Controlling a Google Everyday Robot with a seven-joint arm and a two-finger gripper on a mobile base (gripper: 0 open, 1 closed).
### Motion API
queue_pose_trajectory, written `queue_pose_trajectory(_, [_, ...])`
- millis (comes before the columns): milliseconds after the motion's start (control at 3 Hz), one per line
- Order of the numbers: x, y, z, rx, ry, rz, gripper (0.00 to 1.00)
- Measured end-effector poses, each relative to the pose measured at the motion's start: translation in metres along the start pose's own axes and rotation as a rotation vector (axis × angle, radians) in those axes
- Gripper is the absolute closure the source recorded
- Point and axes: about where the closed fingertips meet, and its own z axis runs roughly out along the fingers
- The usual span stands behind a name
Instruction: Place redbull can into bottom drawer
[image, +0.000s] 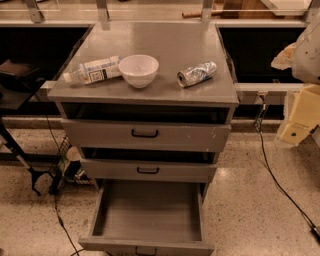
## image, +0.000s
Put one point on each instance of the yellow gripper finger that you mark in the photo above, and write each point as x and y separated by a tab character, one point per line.
301	114

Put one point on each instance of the grey top drawer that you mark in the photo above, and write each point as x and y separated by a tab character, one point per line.
146	127

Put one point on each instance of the white ceramic bowl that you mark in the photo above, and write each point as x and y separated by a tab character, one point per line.
139	70

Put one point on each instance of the grey drawer cabinet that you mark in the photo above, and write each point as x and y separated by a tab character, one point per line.
176	46

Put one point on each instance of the wooden handle on shelf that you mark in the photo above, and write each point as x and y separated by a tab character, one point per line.
189	15

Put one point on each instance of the grey middle drawer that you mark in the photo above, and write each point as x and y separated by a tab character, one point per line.
148	165

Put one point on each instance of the grey open bottom drawer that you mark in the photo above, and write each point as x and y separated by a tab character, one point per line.
148	218

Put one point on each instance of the black stand with tray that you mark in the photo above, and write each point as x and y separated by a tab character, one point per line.
18	83

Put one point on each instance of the bottles in wire basket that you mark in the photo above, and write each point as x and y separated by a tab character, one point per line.
69	164

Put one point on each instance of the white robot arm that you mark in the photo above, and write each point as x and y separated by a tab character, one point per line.
306	55

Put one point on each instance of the clear plastic labelled bottle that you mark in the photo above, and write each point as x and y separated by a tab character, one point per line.
94	71

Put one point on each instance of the silver blue redbull can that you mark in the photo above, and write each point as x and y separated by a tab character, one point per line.
196	74

